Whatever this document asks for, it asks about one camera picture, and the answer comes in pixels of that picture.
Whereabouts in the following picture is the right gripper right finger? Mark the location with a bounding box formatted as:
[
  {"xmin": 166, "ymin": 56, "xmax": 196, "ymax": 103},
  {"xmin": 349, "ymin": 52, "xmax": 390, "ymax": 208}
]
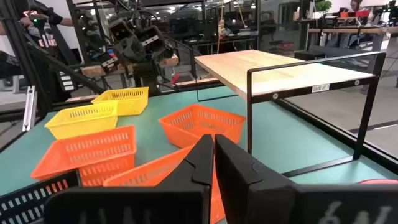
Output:
[{"xmin": 214, "ymin": 133, "xmax": 398, "ymax": 224}]

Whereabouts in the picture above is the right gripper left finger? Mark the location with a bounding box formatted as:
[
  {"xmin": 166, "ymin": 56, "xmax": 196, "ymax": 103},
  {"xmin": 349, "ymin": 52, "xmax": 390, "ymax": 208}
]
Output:
[{"xmin": 43, "ymin": 133, "xmax": 215, "ymax": 224}]

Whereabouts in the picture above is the orange plastic basket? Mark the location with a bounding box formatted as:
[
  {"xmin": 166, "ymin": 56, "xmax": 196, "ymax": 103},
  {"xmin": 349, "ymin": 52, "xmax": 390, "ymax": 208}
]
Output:
[
  {"xmin": 158, "ymin": 103, "xmax": 247, "ymax": 149},
  {"xmin": 30, "ymin": 124, "xmax": 137, "ymax": 187},
  {"xmin": 103, "ymin": 144, "xmax": 227, "ymax": 224}
]

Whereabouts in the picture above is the yellow plastic basket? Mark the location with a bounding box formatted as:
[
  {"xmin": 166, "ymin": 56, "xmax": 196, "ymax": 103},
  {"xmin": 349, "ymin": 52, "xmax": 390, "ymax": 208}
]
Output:
[
  {"xmin": 91, "ymin": 86, "xmax": 150, "ymax": 117},
  {"xmin": 44, "ymin": 100, "xmax": 119, "ymax": 141}
]

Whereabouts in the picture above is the person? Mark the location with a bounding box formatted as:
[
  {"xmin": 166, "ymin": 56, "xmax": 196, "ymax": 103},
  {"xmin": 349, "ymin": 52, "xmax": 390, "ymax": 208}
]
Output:
[
  {"xmin": 348, "ymin": 0, "xmax": 363, "ymax": 13},
  {"xmin": 0, "ymin": 0, "xmax": 75, "ymax": 103}
]

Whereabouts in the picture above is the black plastic basket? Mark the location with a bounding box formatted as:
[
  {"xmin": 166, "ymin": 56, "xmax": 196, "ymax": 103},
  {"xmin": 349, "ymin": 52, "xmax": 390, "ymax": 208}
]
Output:
[{"xmin": 0, "ymin": 169, "xmax": 82, "ymax": 224}]

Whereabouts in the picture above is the wooden desk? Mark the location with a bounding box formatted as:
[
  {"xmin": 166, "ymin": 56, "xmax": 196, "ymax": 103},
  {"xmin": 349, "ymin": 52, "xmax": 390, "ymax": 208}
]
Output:
[{"xmin": 307, "ymin": 26, "xmax": 398, "ymax": 35}]

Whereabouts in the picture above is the green potted plant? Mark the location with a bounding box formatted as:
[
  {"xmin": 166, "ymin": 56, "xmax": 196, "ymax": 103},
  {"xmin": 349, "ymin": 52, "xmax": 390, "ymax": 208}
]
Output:
[{"xmin": 315, "ymin": 0, "xmax": 333, "ymax": 12}]

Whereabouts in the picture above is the yellow hanging cord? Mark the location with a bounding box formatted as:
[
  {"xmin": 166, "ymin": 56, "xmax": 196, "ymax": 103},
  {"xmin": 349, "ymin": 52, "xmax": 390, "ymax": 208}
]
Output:
[{"xmin": 216, "ymin": 0, "xmax": 226, "ymax": 54}]

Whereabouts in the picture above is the silver aluminium bracket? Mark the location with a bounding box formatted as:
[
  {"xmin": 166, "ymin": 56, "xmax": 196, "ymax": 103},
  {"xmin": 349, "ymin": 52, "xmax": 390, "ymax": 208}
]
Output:
[{"xmin": 22, "ymin": 85, "xmax": 38, "ymax": 132}]

